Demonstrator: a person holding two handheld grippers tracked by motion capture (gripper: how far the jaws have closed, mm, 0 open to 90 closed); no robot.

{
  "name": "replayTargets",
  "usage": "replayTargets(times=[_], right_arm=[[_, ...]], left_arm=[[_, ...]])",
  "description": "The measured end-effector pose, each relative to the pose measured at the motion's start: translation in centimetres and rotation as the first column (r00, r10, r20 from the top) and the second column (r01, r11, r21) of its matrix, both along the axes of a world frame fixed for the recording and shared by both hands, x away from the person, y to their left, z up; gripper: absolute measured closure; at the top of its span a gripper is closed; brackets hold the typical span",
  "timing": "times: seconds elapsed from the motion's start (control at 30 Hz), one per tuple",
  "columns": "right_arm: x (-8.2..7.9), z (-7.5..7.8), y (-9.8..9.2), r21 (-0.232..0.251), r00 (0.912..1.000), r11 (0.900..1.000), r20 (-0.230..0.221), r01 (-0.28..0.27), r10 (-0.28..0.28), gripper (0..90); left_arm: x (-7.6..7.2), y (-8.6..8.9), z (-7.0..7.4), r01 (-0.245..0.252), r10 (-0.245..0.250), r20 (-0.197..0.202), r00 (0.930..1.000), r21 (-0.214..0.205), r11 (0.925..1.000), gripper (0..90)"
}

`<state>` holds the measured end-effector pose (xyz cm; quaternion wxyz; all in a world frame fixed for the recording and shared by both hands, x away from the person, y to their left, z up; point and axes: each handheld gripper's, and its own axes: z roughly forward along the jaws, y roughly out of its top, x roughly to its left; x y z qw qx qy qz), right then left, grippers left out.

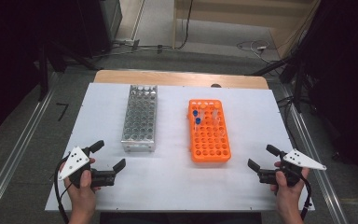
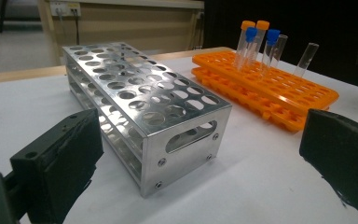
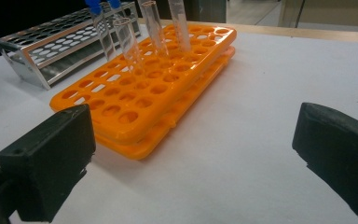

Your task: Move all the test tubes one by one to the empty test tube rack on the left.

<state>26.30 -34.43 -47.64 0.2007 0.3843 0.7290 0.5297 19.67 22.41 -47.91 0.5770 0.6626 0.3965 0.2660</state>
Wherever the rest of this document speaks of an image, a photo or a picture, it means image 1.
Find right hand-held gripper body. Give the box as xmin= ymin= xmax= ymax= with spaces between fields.
xmin=258 ymin=148 xmax=327 ymax=188

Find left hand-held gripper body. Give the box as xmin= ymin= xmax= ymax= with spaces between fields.
xmin=57 ymin=146 xmax=117 ymax=189

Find clear tube rack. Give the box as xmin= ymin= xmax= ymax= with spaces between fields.
xmin=120 ymin=84 xmax=158 ymax=153

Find orange plastic tube rack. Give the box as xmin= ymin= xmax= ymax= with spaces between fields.
xmin=186 ymin=98 xmax=232 ymax=163

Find person's left hand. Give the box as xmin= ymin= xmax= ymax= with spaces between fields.
xmin=59 ymin=157 xmax=103 ymax=217

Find person's right hand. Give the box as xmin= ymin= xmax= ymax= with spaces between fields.
xmin=269 ymin=161 xmax=310 ymax=214

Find white board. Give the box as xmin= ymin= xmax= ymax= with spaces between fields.
xmin=45 ymin=82 xmax=315 ymax=213

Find black metal stand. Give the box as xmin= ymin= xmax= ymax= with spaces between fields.
xmin=245 ymin=55 xmax=311 ymax=113
xmin=36 ymin=40 xmax=101 ymax=102

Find dark curtain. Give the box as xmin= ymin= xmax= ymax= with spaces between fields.
xmin=307 ymin=0 xmax=358 ymax=188
xmin=0 ymin=0 xmax=45 ymax=144

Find dark cabinet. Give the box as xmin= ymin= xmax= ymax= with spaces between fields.
xmin=74 ymin=0 xmax=123 ymax=59

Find metal floor rail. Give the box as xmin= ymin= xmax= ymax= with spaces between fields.
xmin=0 ymin=72 xmax=60 ymax=224
xmin=273 ymin=81 xmax=351 ymax=224

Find left hand-held gripper cable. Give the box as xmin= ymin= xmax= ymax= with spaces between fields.
xmin=53 ymin=153 xmax=76 ymax=224

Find hand-held gripper cable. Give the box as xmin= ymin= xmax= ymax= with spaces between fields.
xmin=53 ymin=153 xmax=76 ymax=224
xmin=287 ymin=167 xmax=313 ymax=221

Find right hand-held gripper cable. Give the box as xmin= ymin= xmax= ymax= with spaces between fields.
xmin=287 ymin=167 xmax=313 ymax=221

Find black floor cables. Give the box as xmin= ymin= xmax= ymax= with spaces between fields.
xmin=276 ymin=95 xmax=296 ymax=150

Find white floor cable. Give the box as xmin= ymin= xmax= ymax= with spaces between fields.
xmin=236 ymin=39 xmax=281 ymax=64

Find black hanging cable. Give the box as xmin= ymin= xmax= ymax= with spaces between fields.
xmin=175 ymin=0 xmax=194 ymax=50

